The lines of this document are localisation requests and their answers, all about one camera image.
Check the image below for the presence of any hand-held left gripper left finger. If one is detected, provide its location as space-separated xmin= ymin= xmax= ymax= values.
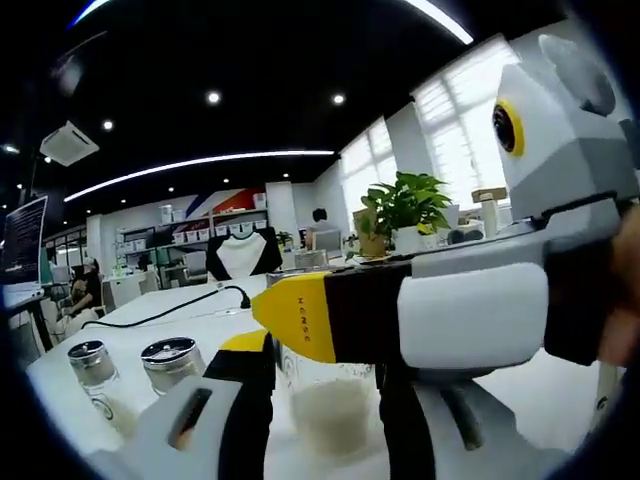
xmin=89 ymin=329 xmax=278 ymax=480

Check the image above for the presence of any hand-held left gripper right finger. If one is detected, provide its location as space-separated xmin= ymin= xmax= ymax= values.
xmin=377 ymin=362 xmax=551 ymax=480

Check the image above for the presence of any tall seasoning bottle white powder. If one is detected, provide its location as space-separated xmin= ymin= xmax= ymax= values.
xmin=266 ymin=271 xmax=385 ymax=458

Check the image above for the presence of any short seasoning bottle white powder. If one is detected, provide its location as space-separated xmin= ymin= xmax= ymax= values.
xmin=140 ymin=336 xmax=209 ymax=400

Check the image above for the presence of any short seasoning bottle grey powder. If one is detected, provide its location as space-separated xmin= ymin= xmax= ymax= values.
xmin=66 ymin=339 xmax=140 ymax=440

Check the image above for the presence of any person's right hand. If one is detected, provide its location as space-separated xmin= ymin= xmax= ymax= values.
xmin=596 ymin=203 xmax=640 ymax=370

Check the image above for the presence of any flat cardboard box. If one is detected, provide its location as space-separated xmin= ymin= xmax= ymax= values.
xmin=470 ymin=186 xmax=510 ymax=203

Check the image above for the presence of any white thermos flask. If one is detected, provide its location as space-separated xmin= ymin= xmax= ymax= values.
xmin=481 ymin=199 xmax=502 ymax=237

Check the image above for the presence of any wide window with blinds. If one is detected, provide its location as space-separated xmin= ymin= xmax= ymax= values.
xmin=410 ymin=33 xmax=517 ymax=212

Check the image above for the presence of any tall brown box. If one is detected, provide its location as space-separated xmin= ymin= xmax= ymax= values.
xmin=351 ymin=207 xmax=391 ymax=258

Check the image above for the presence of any green potted plant white pot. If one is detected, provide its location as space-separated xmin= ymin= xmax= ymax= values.
xmin=360 ymin=170 xmax=454 ymax=256

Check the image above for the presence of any grey mesh office chair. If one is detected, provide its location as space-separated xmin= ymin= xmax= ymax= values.
xmin=311 ymin=229 xmax=345 ymax=260

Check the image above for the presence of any white black raglan shirt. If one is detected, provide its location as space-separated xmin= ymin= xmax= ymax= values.
xmin=215 ymin=231 xmax=267 ymax=282

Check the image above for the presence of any white low cabinet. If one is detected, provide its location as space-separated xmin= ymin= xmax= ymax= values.
xmin=101 ymin=272 xmax=162 ymax=312

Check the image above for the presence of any narrow window with blinds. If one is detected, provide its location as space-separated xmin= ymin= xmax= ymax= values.
xmin=339 ymin=116 xmax=402 ymax=222

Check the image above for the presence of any row of white storage bins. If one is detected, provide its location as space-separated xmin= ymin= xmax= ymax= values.
xmin=172 ymin=220 xmax=269 ymax=245

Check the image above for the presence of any long ceiling light strip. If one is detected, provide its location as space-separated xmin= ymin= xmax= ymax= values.
xmin=69 ymin=0 xmax=110 ymax=27
xmin=63 ymin=149 xmax=336 ymax=203
xmin=401 ymin=0 xmax=476 ymax=46

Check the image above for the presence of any metal storage shelf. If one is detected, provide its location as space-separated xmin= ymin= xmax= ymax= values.
xmin=116 ymin=207 xmax=270 ymax=264

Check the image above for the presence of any white laptop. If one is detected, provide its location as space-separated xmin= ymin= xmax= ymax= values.
xmin=1 ymin=195 xmax=50 ymax=297

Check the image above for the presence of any ceiling air conditioner vent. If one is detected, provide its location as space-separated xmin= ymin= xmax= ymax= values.
xmin=39 ymin=120 xmax=101 ymax=168

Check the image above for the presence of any black power cable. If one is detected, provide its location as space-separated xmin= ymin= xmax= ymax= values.
xmin=79 ymin=284 xmax=252 ymax=332

